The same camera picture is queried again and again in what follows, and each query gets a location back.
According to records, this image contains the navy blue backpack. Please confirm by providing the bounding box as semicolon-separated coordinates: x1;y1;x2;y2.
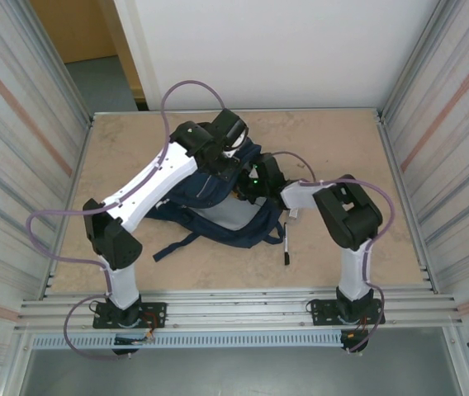
145;137;286;262

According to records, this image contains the black white marker pen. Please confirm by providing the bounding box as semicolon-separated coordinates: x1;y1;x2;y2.
282;221;292;266

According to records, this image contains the brown wooden door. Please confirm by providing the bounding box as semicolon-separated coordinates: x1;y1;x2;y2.
30;0;147;100

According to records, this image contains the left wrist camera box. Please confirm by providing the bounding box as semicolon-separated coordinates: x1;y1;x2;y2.
221;139;244;161

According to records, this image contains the white door frame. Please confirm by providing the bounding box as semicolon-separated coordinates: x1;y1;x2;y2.
113;0;164;111

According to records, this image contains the aluminium table side rail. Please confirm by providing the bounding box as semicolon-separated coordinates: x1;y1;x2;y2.
377;109;440;295
44;113;95;299

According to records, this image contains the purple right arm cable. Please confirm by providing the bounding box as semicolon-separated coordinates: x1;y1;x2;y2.
270;150;396;355

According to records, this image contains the aluminium rail frame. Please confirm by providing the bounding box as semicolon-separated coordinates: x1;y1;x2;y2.
13;288;465;331

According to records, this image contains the aluminium frame post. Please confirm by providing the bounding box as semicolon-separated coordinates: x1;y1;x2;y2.
27;0;95;125
381;0;467;120

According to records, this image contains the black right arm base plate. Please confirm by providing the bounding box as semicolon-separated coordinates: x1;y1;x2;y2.
310;297;386;327

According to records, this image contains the grey slotted cable duct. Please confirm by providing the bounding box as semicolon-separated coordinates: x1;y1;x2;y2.
31;332;345;348

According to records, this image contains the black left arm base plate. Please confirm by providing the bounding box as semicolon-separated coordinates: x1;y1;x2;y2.
92;302;168;330

